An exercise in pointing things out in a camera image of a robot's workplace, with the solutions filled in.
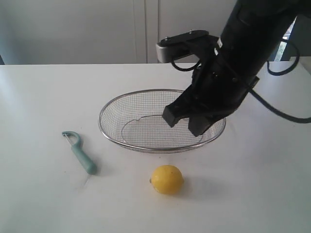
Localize teal handled peeler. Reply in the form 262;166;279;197
62;131;97;175

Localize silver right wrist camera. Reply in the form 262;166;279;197
156;30;209;63

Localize window with dark frame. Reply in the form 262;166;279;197
268;14;311;62

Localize yellow lemon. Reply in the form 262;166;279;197
150;165;184;195

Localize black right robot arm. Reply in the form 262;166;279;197
157;0;311;136

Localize oval wire mesh basket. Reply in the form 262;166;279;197
98;89;226;154

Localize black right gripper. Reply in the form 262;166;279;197
162;33;259;136

